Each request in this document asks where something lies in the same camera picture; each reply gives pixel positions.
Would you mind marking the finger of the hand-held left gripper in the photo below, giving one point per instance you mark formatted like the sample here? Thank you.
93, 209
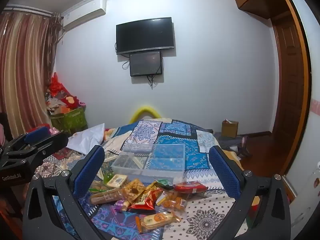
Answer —
51, 143
37, 133

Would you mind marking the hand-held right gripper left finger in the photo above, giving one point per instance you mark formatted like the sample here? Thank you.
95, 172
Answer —
90, 171

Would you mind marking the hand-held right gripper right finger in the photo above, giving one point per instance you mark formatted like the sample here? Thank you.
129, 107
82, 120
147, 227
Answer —
225, 173

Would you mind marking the red biscuit packet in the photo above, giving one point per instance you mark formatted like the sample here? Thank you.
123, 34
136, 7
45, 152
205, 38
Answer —
147, 200

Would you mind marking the clear plastic organizer box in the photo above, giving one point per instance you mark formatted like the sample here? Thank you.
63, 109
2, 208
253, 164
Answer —
155, 160

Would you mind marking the clear packet of orange snacks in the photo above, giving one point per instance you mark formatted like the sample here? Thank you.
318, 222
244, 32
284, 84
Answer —
175, 201

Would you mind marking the pink toy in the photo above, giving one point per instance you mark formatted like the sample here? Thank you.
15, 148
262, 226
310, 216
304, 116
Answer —
53, 130

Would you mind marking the small walnut cookie packet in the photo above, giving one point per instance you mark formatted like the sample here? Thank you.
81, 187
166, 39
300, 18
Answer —
97, 187

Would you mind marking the brown wafer packet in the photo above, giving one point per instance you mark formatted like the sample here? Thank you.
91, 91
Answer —
105, 197

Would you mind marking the green fabric bag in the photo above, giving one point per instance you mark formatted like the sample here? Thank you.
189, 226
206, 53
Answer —
70, 120

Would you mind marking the grey cloth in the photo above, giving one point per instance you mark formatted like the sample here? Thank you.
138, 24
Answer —
232, 143

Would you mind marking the white plastic bag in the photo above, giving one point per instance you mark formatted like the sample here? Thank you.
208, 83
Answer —
87, 138

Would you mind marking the long red snack packet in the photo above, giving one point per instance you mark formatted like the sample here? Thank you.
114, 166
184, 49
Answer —
191, 186

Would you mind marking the patchwork printed blanket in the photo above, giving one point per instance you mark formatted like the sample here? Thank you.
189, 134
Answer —
200, 140

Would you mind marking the small cardboard box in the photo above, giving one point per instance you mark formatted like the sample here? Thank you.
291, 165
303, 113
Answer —
229, 129

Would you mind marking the purple snack packet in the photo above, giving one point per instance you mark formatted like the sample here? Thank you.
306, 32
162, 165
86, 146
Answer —
121, 205

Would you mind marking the orange cookie packet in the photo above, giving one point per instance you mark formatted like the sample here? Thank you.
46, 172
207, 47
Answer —
133, 188

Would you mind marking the striped brown curtain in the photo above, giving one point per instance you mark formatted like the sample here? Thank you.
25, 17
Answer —
23, 75

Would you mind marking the green snack packet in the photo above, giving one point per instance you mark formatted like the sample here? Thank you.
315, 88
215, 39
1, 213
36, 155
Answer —
163, 183

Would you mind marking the cake packet with orange cartoon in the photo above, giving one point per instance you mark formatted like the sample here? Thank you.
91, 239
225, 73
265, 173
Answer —
155, 220

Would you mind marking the yellow foam hoop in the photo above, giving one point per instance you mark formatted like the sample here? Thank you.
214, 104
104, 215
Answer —
145, 108

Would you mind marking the brown wooden door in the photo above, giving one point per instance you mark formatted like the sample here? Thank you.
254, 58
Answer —
291, 85

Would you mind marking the white air conditioner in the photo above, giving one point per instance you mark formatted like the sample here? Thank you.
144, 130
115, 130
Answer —
83, 12

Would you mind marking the small black wall monitor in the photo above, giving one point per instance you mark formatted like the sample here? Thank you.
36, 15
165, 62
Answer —
145, 63

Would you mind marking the black wall television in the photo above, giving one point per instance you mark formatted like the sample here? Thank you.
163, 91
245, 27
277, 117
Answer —
145, 35

